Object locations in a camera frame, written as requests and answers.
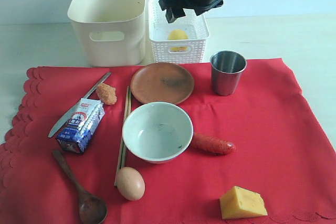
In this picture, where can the pale green bowl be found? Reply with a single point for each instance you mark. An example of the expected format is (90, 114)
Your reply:
(157, 132)

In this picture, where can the left wooden chopstick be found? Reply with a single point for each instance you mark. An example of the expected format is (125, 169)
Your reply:
(122, 148)

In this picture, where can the red scalloped tablecloth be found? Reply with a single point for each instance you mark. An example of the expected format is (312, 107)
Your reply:
(282, 152)

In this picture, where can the yellow lemon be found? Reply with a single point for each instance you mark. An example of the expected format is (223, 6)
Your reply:
(178, 34)

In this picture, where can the yellow cheese wedge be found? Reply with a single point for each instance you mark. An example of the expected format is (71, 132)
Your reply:
(240, 203)

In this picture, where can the brown round plate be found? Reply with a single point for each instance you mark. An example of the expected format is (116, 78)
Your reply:
(162, 81)

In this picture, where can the blue white milk carton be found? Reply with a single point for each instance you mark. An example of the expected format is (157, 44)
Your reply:
(79, 129)

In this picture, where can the red sausage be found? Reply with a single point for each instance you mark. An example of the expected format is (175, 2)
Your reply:
(212, 144)

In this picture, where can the stainless steel cup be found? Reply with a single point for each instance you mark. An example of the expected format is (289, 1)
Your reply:
(226, 70)

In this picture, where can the dark wooden spoon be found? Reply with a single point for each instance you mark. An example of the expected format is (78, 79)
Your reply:
(91, 208)

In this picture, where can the brown egg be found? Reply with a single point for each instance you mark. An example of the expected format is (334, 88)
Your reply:
(130, 183)

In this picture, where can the cream plastic storage bin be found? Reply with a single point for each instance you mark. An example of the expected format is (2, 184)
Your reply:
(111, 32)

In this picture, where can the white perforated plastic basket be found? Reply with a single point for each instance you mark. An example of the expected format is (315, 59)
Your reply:
(189, 50)

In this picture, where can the fried chicken nugget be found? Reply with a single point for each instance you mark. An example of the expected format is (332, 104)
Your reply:
(106, 94)

